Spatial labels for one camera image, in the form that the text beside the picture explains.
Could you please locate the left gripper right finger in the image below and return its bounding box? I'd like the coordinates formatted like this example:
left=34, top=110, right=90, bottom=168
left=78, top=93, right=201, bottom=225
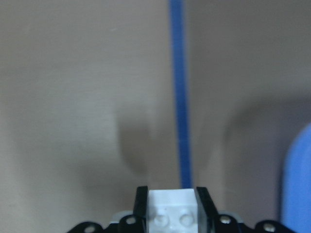
left=196, top=187, right=294, bottom=233

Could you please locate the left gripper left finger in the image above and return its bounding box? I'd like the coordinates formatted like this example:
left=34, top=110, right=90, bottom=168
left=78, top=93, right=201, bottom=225
left=68, top=186, right=148, bottom=233

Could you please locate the white building block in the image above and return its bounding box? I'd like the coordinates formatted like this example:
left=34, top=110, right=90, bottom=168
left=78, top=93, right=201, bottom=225
left=146, top=189, right=199, bottom=233

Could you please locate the blue plastic tray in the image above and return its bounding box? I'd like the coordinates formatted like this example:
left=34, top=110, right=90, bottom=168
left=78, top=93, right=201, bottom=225
left=281, top=125, right=311, bottom=233

